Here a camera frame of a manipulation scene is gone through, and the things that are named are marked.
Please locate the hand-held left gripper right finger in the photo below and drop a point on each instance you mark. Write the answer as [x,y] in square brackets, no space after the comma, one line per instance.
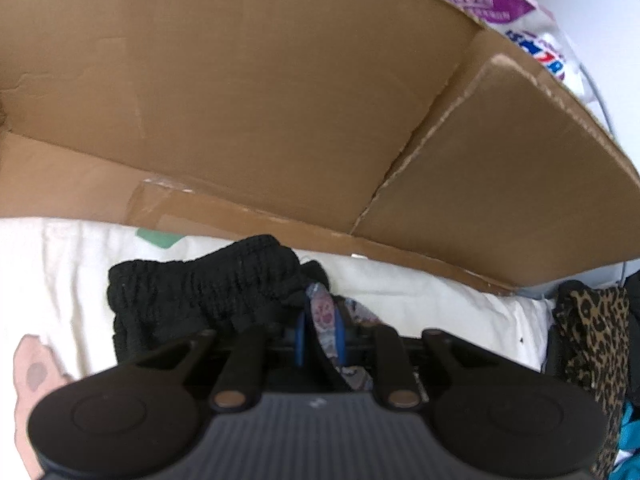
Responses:
[340,340]

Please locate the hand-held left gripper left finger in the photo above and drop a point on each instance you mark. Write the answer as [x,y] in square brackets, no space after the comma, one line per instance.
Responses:
[299,340]

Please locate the black pants with bear print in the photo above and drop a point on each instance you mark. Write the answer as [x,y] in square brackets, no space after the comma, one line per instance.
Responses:
[200,285]

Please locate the leopard print garment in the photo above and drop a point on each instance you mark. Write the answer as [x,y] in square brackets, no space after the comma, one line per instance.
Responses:
[595,350]

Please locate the cream printed bedsheet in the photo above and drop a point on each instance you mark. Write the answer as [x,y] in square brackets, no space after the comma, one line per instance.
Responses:
[450,310]

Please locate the brown cardboard box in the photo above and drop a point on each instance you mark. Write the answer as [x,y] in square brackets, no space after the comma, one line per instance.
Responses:
[250,110]

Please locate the teal garment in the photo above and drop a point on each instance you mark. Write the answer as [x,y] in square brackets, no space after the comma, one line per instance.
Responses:
[627,440]

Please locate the purple and white plastic bag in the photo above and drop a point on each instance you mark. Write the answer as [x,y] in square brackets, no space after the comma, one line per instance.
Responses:
[490,0]

